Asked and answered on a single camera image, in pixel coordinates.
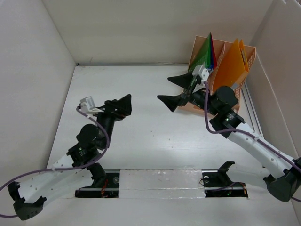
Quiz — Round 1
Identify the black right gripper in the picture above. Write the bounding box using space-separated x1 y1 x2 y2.
157 68 219 116

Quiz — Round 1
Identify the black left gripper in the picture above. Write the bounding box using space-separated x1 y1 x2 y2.
92 94 132 148

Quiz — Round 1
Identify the blue folder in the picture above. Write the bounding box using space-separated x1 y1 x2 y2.
210 46 216 70

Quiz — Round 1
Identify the green folder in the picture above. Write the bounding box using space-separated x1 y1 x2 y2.
188 33 212 72

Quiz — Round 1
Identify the red folder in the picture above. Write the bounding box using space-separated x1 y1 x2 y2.
210 34 217 69

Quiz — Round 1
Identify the orange folder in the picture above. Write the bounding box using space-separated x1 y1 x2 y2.
212 38 249 92

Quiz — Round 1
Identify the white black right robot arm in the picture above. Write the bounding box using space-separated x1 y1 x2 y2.
157 73 301 202

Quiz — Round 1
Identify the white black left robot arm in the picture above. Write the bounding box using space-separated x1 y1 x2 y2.
6 94 132 221

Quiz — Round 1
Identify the peach plastic file organizer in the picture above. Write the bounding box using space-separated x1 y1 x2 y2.
189 35 256 99

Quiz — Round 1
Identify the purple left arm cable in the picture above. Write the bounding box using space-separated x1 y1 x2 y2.
0 105 111 218

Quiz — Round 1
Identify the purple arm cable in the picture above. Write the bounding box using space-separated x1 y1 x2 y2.
204 81 301 203
0 105 111 218

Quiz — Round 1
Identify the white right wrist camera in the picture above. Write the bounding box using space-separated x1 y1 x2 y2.
192 65 210 85

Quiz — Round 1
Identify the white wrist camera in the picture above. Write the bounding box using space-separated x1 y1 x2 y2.
79 96 101 115
192 65 210 85

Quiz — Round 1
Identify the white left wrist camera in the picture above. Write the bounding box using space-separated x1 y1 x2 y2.
79 96 101 115

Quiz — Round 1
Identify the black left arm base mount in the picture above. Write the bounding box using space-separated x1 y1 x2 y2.
74 163 120 198

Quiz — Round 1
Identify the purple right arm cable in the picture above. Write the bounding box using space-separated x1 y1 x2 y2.
204 81 301 203

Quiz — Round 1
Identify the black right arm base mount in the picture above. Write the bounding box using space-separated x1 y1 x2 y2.
199 161 248 198

